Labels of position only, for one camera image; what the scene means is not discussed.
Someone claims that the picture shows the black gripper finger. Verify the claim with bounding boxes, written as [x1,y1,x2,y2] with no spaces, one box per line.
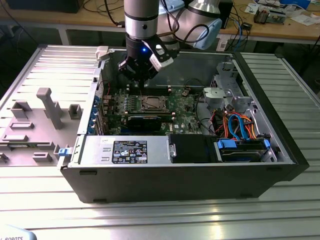
[117,58,143,88]
[141,61,160,88]

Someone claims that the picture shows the metal socket cover frame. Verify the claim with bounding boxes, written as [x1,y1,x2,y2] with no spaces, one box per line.
[141,95,168,111]

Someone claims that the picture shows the black RAM slot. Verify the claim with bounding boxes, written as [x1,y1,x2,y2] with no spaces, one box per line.
[127,110,175,115]
[128,92,172,96]
[128,90,172,94]
[127,113,175,118]
[128,86,172,90]
[128,88,172,92]

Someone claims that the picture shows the CPU socket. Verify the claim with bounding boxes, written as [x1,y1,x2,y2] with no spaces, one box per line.
[140,95,168,112]

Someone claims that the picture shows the metal CPU cooler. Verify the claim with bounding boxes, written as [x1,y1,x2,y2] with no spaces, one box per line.
[253,6,270,25]

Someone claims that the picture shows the beige plastic case latch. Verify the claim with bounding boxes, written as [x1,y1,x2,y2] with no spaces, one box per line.
[95,45,111,62]

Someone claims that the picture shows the wooden desk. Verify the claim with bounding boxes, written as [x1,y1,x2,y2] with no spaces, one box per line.
[0,0,320,46]

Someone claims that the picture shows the black graphics card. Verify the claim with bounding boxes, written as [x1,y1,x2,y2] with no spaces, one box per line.
[126,115,163,132]

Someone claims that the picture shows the green motherboard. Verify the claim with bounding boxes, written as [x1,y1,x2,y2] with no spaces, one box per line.
[99,84,202,137]

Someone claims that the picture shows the silver metal drive cage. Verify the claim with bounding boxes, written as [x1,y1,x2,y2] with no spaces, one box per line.
[201,61,254,113]

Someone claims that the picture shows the white labelled box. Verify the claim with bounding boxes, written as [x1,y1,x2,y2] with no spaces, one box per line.
[216,39,229,52]

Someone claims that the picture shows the black plastic drive box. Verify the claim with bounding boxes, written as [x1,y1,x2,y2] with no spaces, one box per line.
[167,133,217,165]

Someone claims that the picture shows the silver power supply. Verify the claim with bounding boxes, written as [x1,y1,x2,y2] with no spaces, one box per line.
[79,134,174,167]

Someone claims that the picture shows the grey parts rack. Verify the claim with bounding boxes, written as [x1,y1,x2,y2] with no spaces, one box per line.
[0,87,84,168]

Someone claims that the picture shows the blue plastic clip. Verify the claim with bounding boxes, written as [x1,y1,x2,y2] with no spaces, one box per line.
[57,146,73,158]

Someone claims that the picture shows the blue disk carrier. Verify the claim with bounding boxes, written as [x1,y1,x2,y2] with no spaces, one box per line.
[216,138,272,162]

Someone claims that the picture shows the black monitor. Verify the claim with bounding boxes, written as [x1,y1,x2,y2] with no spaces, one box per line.
[4,0,81,15]

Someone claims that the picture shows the black silver PC case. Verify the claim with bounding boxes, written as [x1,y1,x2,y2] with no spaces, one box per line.
[59,44,310,205]

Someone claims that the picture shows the white paper sheet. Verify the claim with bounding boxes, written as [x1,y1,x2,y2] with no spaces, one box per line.
[244,2,260,15]

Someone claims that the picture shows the hard disk drive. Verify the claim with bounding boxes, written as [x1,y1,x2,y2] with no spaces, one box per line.
[219,147,267,163]

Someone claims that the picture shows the grey metal box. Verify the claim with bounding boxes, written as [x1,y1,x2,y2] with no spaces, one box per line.
[268,9,288,26]

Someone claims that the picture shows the blue box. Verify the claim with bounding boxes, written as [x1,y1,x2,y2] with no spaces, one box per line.
[279,0,311,9]

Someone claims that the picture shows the white papers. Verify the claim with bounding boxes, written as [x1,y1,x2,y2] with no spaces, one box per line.
[289,13,319,26]

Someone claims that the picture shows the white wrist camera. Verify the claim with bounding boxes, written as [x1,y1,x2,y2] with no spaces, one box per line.
[148,43,174,72]

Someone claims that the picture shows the thin red fan wire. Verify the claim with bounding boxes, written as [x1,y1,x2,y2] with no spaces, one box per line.
[97,80,113,98]

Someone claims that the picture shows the black cable loop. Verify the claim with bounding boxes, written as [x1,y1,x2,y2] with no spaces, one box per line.
[195,92,216,137]

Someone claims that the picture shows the blue flat data cable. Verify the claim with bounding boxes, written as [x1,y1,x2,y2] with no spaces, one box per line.
[227,112,249,141]

